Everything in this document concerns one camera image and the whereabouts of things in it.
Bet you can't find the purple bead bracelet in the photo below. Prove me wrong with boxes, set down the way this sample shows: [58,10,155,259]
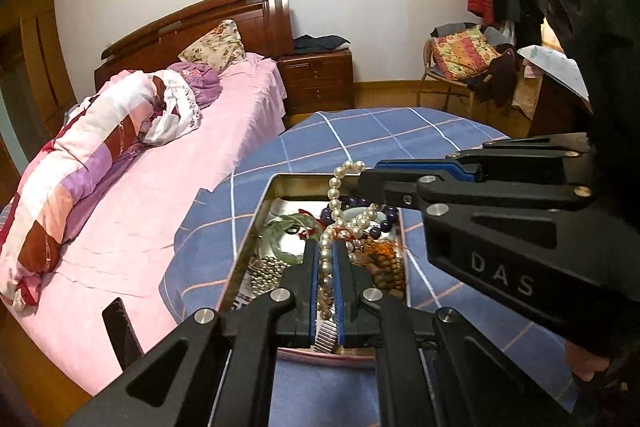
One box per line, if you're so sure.
[320,194,401,238]

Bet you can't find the wooden nightstand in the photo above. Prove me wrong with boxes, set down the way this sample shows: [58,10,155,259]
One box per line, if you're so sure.
[276,48,355,115]

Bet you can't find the pink purple patchwork quilt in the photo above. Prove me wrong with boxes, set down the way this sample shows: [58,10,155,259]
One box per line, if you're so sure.
[0,69,168,308]

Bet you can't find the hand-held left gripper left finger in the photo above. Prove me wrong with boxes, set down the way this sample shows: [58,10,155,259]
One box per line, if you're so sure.
[65,238,321,427]

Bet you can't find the dark folded clothes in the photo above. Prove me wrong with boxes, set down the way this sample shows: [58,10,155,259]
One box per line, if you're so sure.
[293,34,352,54]

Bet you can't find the metal tin box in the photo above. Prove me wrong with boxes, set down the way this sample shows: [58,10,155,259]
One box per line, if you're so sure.
[217,173,413,360]

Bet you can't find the wooden wardrobe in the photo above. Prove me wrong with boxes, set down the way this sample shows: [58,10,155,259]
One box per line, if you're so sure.
[0,0,76,132]

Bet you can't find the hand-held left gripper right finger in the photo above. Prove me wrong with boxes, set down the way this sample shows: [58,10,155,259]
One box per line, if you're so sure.
[331,238,583,427]

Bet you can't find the colourful patterned cushion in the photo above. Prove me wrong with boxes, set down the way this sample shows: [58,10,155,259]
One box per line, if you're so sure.
[430,27,501,80]

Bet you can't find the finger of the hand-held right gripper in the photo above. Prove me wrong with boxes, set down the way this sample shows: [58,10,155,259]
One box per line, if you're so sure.
[375,133,594,184]
[357,168,617,349]

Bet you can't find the maroon clothes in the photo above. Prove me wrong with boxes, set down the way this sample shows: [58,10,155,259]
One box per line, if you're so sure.
[470,49,518,105]

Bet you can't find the silver ribbed stretch band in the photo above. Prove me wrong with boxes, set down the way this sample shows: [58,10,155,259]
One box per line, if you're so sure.
[312,307,341,354]

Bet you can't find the green jade bangle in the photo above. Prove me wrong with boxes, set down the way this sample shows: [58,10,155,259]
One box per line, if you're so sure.
[260,217,321,268]

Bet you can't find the grey cloth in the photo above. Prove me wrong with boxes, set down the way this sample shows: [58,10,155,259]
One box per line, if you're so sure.
[432,23,481,38]

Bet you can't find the white floral desk cover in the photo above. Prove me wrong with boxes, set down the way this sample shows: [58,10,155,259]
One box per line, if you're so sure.
[517,46,591,100]

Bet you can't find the wooden bead necklace orange tassels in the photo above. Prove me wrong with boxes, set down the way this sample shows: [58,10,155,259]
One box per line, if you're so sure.
[357,237,408,303]

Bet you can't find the person's right hand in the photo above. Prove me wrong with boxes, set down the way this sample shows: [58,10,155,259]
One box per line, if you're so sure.
[565,341,613,383]

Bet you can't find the silver metal watch band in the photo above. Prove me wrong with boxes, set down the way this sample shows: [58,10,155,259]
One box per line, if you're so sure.
[247,254,301,298]

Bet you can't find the purple garment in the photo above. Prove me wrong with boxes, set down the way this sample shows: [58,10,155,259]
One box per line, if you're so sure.
[167,62,221,109]

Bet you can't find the dark wooden desk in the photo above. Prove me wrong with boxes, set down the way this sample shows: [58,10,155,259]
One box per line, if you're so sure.
[527,69,593,138]

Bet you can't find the wooden headboard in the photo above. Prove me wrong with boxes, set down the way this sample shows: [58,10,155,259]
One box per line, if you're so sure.
[94,0,295,75]

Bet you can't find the white patterned garment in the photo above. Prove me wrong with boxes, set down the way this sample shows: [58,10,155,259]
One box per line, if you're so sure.
[141,69,202,145]

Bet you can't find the rattan chair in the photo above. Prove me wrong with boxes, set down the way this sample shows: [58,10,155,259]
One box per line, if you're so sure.
[417,24,481,110]

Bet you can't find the floral pillow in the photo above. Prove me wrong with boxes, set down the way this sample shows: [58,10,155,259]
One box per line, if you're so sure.
[178,19,247,70]

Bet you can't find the white pearl necklace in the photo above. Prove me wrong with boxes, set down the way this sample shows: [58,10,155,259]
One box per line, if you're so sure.
[315,159,386,308]

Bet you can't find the bed with pink sheet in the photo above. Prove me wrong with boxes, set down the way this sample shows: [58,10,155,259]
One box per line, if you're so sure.
[0,54,286,398]

